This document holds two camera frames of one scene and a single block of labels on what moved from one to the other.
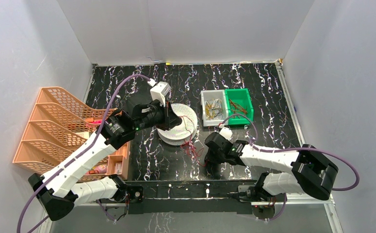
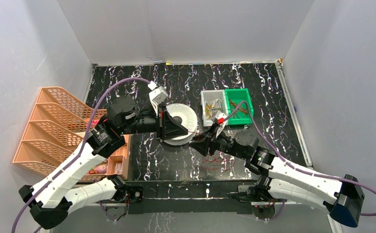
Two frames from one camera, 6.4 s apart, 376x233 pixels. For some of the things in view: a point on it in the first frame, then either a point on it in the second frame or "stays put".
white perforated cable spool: (181, 134) stays put
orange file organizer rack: (60, 124) stays put
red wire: (190, 148) → (216, 159)
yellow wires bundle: (213, 109) stays put
